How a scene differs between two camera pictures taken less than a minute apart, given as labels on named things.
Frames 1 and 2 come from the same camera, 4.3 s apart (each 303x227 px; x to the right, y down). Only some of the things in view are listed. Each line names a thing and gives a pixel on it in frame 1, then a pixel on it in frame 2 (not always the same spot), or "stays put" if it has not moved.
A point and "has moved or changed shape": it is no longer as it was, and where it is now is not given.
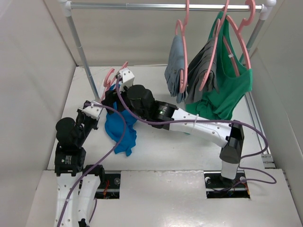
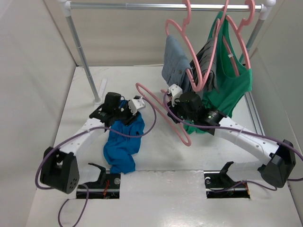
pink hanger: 107,84 has moved or changed shape
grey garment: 198,68 stays put
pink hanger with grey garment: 218,27 stays put
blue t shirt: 114,126 has moved or changed shape
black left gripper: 95,126 → 131,117
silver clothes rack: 267,8 stays put
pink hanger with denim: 183,26 → 181,28
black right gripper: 110,95 → 176,106
